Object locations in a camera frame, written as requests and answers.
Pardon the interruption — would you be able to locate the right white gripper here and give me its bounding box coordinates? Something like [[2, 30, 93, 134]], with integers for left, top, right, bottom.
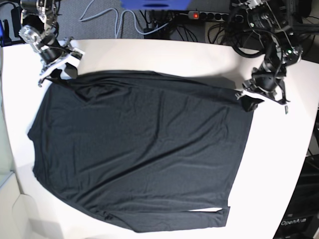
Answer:
[[37, 36, 85, 87]]

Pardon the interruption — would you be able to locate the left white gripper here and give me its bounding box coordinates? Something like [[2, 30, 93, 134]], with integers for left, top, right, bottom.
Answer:
[[235, 67, 289, 114]]

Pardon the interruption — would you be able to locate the black long-sleeve T-shirt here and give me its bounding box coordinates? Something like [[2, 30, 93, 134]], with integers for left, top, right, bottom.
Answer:
[[28, 71, 253, 233]]

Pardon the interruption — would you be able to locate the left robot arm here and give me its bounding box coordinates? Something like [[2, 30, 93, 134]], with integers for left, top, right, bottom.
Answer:
[[226, 0, 303, 112]]

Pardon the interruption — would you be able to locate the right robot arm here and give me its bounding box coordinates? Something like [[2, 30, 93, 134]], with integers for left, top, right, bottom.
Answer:
[[19, 0, 85, 87]]

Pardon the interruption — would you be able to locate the black power adapter brick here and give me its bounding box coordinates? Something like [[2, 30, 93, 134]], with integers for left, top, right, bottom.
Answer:
[[10, 6, 22, 38]]

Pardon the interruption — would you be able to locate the blue plastic box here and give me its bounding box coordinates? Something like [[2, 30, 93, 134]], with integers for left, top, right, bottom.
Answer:
[[121, 0, 191, 10]]

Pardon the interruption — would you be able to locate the black OpenArm equipment case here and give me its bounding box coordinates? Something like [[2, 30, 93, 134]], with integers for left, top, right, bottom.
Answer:
[[274, 155, 319, 239]]

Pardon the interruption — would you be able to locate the light blue cable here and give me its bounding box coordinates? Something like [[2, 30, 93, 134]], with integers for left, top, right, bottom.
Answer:
[[79, 8, 150, 39]]

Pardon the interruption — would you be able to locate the black power strip red switch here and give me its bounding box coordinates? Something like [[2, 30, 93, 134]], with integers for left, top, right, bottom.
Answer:
[[186, 11, 230, 22]]

